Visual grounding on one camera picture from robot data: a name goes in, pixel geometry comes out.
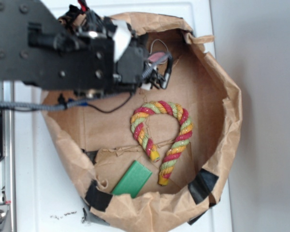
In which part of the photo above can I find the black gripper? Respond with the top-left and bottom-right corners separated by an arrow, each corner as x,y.
60,9 -> 150,97

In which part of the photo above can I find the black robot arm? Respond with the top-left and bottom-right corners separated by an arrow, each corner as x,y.
0,0 -> 150,97

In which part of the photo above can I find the brown paper bag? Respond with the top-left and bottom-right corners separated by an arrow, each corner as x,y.
43,13 -> 242,232

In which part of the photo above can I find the green plastic block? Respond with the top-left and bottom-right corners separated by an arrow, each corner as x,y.
112,160 -> 152,198

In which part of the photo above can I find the multicolour twisted rope toy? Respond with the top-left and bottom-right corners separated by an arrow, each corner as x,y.
130,101 -> 193,186

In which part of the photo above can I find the gray braided cable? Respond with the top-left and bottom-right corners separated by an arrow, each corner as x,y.
0,52 -> 174,112

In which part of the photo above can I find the aluminium frame rail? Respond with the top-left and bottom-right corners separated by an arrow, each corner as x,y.
0,81 -> 16,232

